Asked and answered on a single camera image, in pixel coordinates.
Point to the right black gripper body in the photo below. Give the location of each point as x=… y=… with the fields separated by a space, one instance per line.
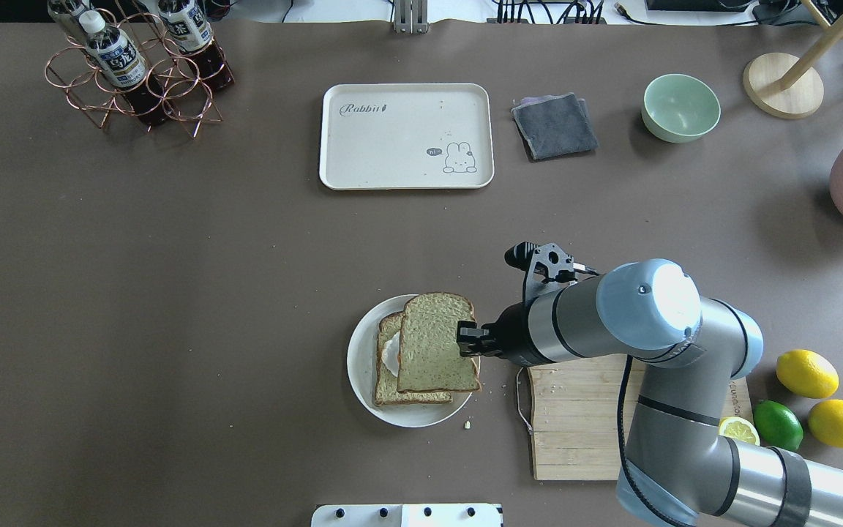
x=514 y=334

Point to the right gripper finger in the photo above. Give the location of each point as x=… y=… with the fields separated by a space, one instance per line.
x=477 y=349
x=469 y=333

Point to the bread slice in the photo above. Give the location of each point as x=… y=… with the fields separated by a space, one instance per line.
x=385 y=392
x=429 y=356

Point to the white round plate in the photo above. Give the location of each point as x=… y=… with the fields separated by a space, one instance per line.
x=362 y=374

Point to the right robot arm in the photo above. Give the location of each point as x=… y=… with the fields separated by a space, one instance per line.
x=674 y=462

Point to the cream rabbit tray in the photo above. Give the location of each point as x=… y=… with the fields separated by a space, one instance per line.
x=406 y=136

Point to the fried egg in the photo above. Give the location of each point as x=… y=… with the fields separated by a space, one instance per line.
x=390 y=354

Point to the wooden cutting board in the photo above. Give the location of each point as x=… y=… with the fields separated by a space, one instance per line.
x=572 y=419

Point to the grey folded cloth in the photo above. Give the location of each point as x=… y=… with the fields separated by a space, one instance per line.
x=555 y=125

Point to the half lemon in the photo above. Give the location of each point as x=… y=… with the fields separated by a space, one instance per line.
x=740 y=429

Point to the green bowl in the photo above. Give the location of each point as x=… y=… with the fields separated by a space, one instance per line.
x=678 y=108

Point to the green lime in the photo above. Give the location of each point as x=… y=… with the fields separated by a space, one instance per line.
x=778 y=425

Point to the yellow lemon upper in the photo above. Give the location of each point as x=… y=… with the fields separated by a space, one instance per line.
x=807 y=374

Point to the wooden mug tree stand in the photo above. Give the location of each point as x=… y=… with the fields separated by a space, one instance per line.
x=787 y=86

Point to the tea bottle two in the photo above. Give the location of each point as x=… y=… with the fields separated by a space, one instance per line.
x=189 y=28

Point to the tea bottle one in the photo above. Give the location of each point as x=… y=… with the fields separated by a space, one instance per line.
x=124 y=67

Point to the tea bottle three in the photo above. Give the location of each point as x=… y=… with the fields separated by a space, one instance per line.
x=67 y=14

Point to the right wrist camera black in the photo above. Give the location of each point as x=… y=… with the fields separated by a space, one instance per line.
x=547 y=268

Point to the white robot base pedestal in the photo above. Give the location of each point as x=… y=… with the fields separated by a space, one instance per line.
x=431 y=514

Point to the aluminium frame post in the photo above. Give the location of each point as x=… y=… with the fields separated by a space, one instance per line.
x=410 y=16

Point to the copper wire bottle rack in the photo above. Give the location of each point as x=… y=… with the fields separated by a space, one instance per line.
x=161 y=63

